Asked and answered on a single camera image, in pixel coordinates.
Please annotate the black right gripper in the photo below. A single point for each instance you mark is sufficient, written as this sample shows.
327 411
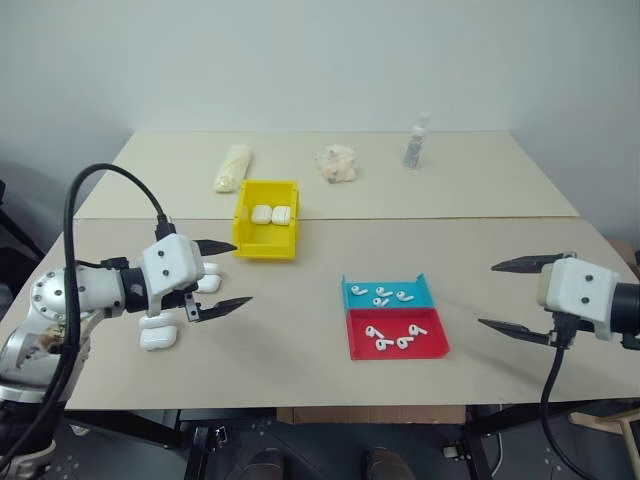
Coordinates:
551 338

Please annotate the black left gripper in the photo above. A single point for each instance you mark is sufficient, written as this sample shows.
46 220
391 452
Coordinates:
175 300

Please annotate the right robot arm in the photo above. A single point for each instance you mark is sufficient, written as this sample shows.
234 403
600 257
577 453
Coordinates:
629 307

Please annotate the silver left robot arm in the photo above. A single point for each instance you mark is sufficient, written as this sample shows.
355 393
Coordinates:
55 295

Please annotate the yellow plastic bin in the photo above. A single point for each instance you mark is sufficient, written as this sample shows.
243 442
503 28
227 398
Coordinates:
265 242

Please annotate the blue plastic tray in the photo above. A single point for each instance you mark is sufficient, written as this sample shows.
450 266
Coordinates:
420 295

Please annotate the red plastic tray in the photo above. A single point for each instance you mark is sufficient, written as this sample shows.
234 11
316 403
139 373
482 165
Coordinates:
425 345

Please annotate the white wireless earbud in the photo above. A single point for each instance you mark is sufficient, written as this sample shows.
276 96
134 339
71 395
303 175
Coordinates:
371 331
381 301
383 344
357 290
384 291
403 341
403 296
415 329

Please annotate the clear plastic bottle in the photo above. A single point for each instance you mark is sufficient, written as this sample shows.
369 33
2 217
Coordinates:
414 147

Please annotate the dark brown rounded shape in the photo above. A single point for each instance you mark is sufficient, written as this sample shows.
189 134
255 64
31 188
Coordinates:
267 465

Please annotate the black chair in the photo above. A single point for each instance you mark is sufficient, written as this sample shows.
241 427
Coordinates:
15 235

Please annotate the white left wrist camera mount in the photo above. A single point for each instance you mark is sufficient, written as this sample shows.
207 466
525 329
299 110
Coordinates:
170 260

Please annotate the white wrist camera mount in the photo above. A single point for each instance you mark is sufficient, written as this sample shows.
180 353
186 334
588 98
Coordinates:
170 260
580 290

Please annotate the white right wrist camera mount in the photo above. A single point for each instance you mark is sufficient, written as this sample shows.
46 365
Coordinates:
580 290

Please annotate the light wooden frame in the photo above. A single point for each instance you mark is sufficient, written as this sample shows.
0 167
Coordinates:
617 422

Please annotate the black table frame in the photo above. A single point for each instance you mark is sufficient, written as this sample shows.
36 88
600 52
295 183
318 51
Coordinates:
125 425

